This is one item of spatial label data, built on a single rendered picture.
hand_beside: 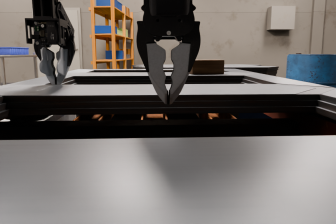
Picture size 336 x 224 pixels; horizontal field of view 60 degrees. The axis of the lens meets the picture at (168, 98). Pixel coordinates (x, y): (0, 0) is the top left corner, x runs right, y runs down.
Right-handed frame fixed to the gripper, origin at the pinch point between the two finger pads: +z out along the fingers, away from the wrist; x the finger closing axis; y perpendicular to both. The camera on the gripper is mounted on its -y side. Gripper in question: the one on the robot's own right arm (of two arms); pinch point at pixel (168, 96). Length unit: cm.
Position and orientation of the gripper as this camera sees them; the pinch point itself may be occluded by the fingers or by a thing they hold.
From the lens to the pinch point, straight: 42.6
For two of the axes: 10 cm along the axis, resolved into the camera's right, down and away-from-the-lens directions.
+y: -0.5, -1.5, 9.9
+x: -10.0, 0.1, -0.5
